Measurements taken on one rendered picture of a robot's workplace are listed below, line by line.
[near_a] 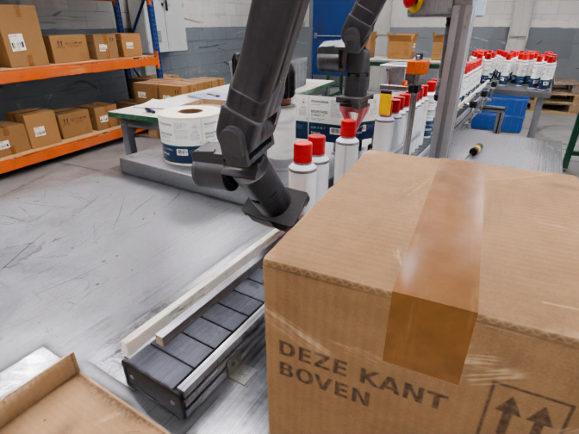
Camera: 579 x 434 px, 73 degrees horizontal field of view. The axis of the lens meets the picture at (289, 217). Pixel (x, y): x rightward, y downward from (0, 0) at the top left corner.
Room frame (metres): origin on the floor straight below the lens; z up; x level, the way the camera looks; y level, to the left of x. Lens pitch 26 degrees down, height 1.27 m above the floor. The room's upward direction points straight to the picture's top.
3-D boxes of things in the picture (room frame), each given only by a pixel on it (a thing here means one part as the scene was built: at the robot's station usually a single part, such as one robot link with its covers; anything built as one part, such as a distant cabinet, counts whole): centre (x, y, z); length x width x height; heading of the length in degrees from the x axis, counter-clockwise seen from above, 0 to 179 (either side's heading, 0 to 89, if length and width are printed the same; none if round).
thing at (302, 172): (0.67, -0.02, 0.98); 0.05 x 0.05 x 0.20
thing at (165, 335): (0.79, -0.14, 0.95); 1.07 x 0.01 x 0.01; 149
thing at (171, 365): (1.05, -0.25, 0.86); 1.65 x 0.08 x 0.04; 149
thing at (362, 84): (1.03, -0.17, 1.13); 0.10 x 0.07 x 0.07; 149
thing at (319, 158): (0.72, -0.05, 0.98); 0.05 x 0.05 x 0.20
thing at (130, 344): (0.83, -0.07, 0.90); 1.07 x 0.01 x 0.02; 149
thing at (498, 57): (3.11, -1.64, 0.98); 0.57 x 0.46 x 0.21; 59
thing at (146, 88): (5.11, 1.50, 0.32); 1.20 x 0.83 x 0.64; 63
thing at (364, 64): (1.03, -0.16, 1.19); 0.07 x 0.06 x 0.07; 64
